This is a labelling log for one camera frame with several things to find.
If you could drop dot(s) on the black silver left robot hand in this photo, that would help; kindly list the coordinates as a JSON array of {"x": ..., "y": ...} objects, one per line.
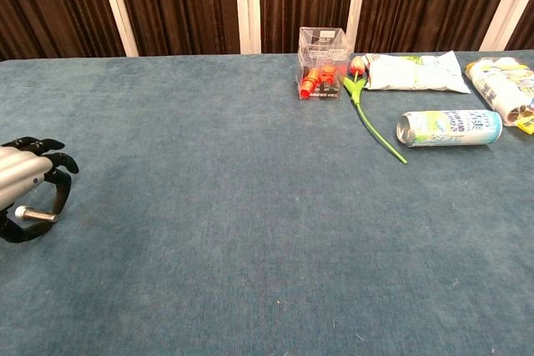
[{"x": 16, "y": 168}]

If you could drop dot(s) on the small metal bolt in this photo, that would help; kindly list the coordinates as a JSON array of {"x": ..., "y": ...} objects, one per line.
[{"x": 37, "y": 214}]

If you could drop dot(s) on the blue table cloth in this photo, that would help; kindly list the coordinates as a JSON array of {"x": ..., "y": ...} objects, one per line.
[{"x": 250, "y": 227}]

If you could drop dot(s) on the clear box with orange parts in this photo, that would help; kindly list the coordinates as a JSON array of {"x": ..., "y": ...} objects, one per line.
[{"x": 323, "y": 68}]

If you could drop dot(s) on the artificial orange tulip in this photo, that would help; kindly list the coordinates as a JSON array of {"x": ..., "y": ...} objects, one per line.
[{"x": 356, "y": 89}]

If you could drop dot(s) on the white green snack bag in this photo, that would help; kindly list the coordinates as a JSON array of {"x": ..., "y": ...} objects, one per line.
[{"x": 417, "y": 74}]

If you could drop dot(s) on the light blue drink can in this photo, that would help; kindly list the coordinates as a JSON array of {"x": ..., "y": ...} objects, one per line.
[{"x": 450, "y": 127}]

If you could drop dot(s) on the white yellow snack pack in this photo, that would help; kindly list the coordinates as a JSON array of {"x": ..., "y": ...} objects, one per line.
[{"x": 500, "y": 85}]

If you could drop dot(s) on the white partition post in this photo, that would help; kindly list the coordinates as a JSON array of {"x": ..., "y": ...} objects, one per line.
[
  {"x": 358, "y": 6},
  {"x": 248, "y": 6},
  {"x": 507, "y": 1},
  {"x": 117, "y": 6}
]

